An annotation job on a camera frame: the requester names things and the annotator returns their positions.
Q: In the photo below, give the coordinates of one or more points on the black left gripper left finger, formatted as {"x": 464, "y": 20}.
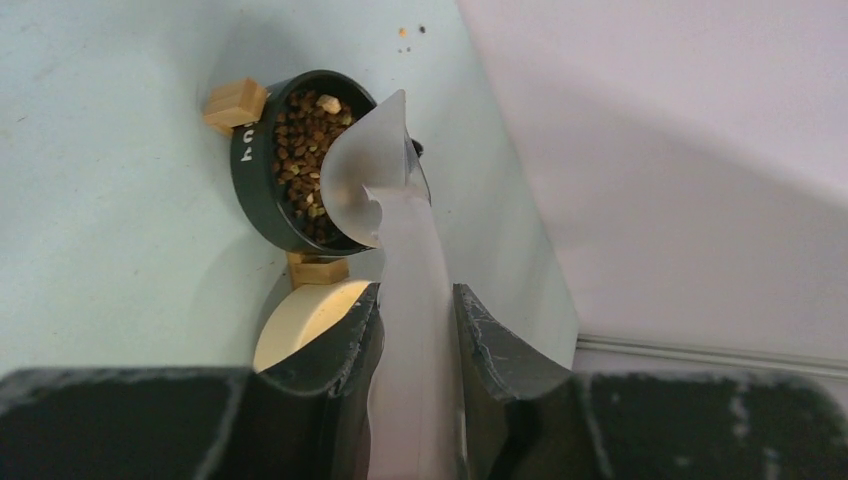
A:
{"x": 303, "y": 418}

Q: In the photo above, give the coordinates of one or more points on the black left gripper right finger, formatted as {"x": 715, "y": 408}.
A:
{"x": 528, "y": 417}

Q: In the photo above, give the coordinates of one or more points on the translucent plastic scoop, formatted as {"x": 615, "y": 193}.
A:
{"x": 376, "y": 193}

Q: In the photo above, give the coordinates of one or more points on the cream cat-shaped pet bowl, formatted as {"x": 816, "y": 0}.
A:
{"x": 301, "y": 317}

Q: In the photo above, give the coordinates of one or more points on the black cat-shaped pet bowl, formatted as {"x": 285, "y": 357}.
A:
{"x": 252, "y": 152}

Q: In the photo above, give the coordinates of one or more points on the brown pet food kibble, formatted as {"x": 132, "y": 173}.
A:
{"x": 303, "y": 133}

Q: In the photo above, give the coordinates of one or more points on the wooden bowl stand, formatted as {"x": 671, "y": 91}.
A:
{"x": 241, "y": 103}

